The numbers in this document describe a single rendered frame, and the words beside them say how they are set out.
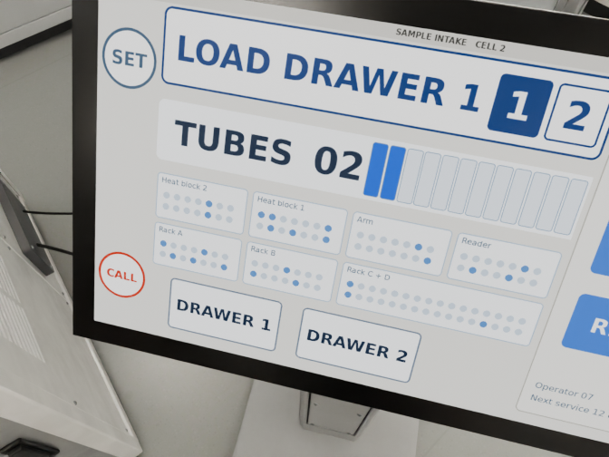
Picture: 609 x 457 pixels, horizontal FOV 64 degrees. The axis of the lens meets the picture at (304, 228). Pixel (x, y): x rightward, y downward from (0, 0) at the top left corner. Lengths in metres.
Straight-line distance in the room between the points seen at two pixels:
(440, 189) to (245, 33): 0.17
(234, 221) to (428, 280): 0.15
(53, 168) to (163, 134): 1.59
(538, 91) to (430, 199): 0.09
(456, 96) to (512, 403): 0.24
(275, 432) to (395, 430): 0.31
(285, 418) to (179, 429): 0.28
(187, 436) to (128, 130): 1.12
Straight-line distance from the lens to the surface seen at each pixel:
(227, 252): 0.38
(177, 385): 1.46
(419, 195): 0.35
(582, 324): 0.41
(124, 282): 0.43
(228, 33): 0.36
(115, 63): 0.39
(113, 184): 0.41
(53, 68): 2.33
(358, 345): 0.40
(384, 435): 1.37
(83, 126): 0.41
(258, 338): 0.41
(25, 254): 1.36
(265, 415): 1.37
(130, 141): 0.39
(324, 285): 0.37
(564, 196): 0.37
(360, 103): 0.34
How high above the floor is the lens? 1.38
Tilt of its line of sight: 59 degrees down
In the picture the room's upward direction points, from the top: 1 degrees clockwise
